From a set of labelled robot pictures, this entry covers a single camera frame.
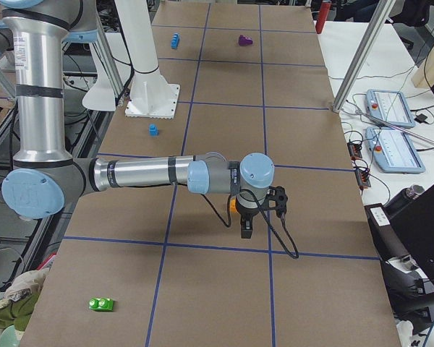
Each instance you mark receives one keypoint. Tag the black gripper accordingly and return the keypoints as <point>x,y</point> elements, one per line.
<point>247,213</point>

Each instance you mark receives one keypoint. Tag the orange trapezoid block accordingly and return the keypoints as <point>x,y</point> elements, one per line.
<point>232,206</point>

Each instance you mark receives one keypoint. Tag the purple trapezoid block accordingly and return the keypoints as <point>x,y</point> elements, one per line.
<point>244,40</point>

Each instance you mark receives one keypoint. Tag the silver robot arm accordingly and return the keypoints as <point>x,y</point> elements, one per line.
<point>45,177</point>

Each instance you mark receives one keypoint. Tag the small blue block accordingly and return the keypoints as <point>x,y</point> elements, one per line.
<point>153,130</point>

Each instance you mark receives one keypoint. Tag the lower blue teach pendant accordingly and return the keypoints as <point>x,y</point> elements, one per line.
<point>393,151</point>

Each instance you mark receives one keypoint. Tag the blue teach pendant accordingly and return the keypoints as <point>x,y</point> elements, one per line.
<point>390,106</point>
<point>393,151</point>

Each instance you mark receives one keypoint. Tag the green two-stud brick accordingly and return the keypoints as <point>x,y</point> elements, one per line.
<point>101,304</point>

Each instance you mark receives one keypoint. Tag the black monitor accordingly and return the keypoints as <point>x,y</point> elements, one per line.
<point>419,231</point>

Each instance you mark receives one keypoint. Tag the upper blue teach pendant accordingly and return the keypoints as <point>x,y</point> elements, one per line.
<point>390,106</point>

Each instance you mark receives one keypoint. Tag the long blue brick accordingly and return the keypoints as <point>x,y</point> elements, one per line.
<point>175,40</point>

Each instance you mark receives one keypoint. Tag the red cylinder bottle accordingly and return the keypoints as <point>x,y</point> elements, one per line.
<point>322,16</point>

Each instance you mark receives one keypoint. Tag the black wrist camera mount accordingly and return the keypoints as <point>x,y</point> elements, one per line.
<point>277,201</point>

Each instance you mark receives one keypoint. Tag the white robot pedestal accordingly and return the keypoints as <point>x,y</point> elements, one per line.
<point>150,94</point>

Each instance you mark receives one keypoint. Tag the aluminium frame post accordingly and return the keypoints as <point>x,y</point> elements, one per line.
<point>373,29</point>

